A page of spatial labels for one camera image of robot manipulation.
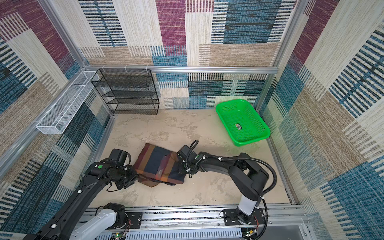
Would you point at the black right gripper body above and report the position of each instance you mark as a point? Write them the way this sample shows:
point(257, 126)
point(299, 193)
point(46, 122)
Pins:
point(187, 169)

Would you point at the aluminium back crossbar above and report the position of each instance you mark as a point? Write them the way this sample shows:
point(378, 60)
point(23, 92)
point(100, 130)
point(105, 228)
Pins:
point(189, 69)

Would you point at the green plastic basket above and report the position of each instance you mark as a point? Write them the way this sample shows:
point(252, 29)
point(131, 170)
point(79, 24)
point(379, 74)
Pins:
point(242, 122)

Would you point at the plaid long sleeve shirt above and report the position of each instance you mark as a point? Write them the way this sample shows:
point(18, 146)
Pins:
point(156, 165)

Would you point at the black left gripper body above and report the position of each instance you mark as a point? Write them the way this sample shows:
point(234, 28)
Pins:
point(130, 175)

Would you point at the black wire mesh shelf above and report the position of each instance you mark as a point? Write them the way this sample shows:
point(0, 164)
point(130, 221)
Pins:
point(131, 91)

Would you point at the aluminium frame post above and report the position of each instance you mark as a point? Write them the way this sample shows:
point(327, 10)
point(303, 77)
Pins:
point(286, 40)

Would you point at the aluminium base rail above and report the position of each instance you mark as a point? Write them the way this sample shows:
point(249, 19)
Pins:
point(274, 222)

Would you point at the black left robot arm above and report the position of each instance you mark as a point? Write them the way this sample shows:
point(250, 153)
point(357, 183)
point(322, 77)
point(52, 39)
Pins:
point(97, 176)

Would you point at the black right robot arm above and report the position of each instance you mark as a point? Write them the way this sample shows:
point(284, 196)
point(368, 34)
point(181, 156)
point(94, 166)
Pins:
point(246, 173)

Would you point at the white wire mesh tray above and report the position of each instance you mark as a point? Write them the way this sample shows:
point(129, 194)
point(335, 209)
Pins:
point(57, 119)

